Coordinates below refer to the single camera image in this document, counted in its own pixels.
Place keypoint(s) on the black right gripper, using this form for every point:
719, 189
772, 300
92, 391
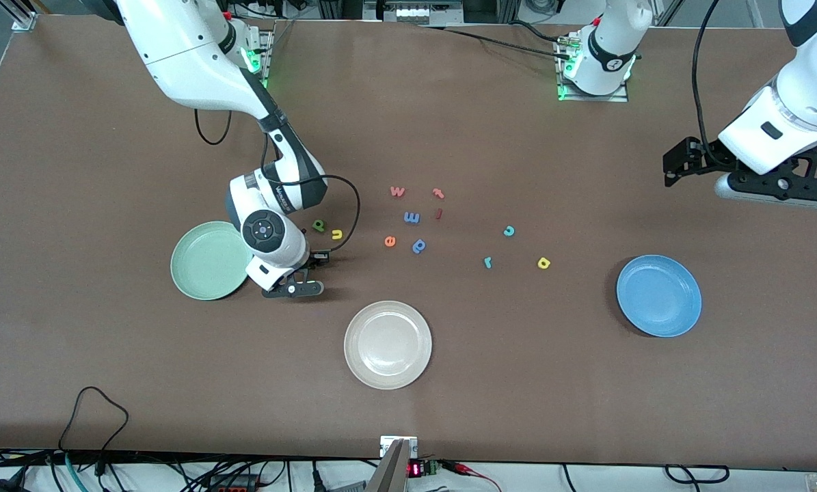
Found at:
314, 259

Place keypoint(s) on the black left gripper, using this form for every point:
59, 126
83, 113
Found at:
706, 157

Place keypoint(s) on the green letter p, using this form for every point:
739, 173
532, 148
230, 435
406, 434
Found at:
319, 225

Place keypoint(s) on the yellow letter d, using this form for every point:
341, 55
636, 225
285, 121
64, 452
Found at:
543, 263

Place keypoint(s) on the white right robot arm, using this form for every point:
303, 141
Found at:
189, 61

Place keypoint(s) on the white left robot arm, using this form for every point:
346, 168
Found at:
805, 96

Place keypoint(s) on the blue letter p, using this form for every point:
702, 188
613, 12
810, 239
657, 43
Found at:
419, 246

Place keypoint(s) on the blue letter m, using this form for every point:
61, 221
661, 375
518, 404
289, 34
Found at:
411, 217

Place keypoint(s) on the beige plate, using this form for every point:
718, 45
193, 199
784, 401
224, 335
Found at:
387, 345

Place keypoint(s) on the light green plate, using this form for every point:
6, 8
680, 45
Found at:
203, 263

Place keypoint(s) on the blue plate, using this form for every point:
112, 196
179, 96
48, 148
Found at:
659, 295

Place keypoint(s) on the white tag plate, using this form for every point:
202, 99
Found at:
384, 444

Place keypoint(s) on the red LED display board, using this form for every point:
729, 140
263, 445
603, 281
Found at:
415, 469

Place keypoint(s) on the grey electronics box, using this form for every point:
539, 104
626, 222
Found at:
411, 12

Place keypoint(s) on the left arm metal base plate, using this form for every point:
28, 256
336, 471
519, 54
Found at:
620, 98

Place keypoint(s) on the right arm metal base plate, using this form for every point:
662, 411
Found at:
266, 55

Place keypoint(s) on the grey metal camera stand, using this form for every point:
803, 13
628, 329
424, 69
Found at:
391, 471

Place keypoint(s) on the aluminium frame profile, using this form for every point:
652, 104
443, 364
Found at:
22, 20

